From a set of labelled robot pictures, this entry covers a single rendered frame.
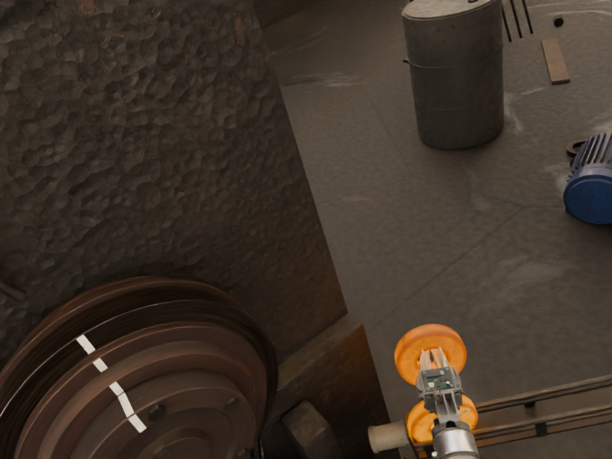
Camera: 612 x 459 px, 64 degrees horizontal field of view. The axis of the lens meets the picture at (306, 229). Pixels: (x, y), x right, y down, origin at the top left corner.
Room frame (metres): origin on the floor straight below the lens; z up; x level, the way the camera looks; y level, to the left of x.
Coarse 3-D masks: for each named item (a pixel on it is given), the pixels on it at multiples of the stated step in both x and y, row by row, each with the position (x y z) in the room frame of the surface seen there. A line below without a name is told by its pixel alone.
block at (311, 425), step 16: (304, 400) 0.70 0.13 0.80; (288, 416) 0.67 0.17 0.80; (304, 416) 0.65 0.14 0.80; (320, 416) 0.64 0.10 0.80; (288, 432) 0.64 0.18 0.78; (304, 432) 0.62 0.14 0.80; (320, 432) 0.61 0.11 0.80; (304, 448) 0.59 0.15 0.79; (320, 448) 0.59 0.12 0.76; (336, 448) 0.61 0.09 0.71
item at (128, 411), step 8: (80, 336) 0.51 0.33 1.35; (88, 344) 0.51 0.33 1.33; (88, 352) 0.50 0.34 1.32; (104, 368) 0.49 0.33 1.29; (112, 384) 0.47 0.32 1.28; (120, 392) 0.47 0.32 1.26; (120, 400) 0.46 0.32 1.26; (128, 408) 0.44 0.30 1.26; (136, 416) 0.43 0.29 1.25; (136, 424) 0.43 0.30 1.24
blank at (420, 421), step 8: (464, 400) 0.59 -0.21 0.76; (416, 408) 0.61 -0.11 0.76; (464, 408) 0.58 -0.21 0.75; (472, 408) 0.58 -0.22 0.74; (408, 416) 0.62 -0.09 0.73; (416, 416) 0.59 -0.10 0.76; (424, 416) 0.58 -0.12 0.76; (464, 416) 0.58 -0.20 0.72; (472, 416) 0.58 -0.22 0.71; (416, 424) 0.59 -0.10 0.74; (424, 424) 0.58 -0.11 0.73; (432, 424) 0.60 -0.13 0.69; (472, 424) 0.58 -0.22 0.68; (416, 432) 0.59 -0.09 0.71; (424, 432) 0.58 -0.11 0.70; (416, 440) 0.59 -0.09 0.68; (424, 440) 0.58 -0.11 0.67
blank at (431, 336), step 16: (416, 336) 0.67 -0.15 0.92; (432, 336) 0.66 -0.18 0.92; (448, 336) 0.66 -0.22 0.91; (400, 352) 0.66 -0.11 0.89; (416, 352) 0.66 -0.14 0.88; (448, 352) 0.65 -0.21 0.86; (464, 352) 0.64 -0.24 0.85; (400, 368) 0.66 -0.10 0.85; (416, 368) 0.65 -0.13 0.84; (432, 368) 0.66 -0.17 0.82
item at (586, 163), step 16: (592, 144) 1.95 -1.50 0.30; (608, 144) 1.87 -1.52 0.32; (576, 160) 1.91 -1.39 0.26; (592, 160) 1.80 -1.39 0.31; (608, 160) 1.73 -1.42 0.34; (576, 176) 1.75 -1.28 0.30; (592, 176) 1.69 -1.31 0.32; (608, 176) 1.64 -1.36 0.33; (576, 192) 1.71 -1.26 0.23; (592, 192) 1.67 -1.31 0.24; (608, 192) 1.62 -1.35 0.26; (576, 208) 1.71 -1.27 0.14; (592, 208) 1.66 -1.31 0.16; (608, 208) 1.61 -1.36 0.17
